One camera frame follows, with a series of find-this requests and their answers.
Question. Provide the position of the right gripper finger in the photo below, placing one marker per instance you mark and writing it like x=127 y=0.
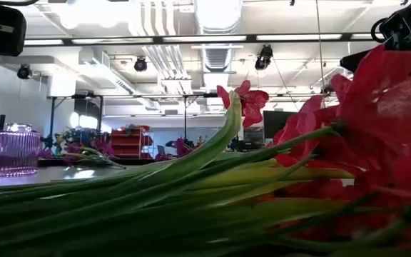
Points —
x=353 y=61

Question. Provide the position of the purple ribbed glass vase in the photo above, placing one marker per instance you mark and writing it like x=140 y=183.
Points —
x=16 y=153

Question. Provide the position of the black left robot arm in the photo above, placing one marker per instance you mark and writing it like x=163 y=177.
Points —
x=2 y=35

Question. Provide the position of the black ceiling spotlight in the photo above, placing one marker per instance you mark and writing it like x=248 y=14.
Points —
x=264 y=57
x=24 y=71
x=328 y=88
x=140 y=64

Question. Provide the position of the red artificial flower bunch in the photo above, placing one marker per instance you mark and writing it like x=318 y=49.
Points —
x=369 y=135
x=253 y=107

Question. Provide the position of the silver ventilation duct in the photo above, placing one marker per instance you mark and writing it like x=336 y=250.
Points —
x=218 y=57

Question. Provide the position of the red shelf cart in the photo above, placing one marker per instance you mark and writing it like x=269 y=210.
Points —
x=130 y=142

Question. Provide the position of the black background rig frame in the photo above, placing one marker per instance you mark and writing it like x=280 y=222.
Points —
x=186 y=118

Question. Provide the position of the large black computer monitor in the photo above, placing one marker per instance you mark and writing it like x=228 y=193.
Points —
x=275 y=123

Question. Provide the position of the black overhead light bar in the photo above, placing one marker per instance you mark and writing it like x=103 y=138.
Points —
x=159 y=40

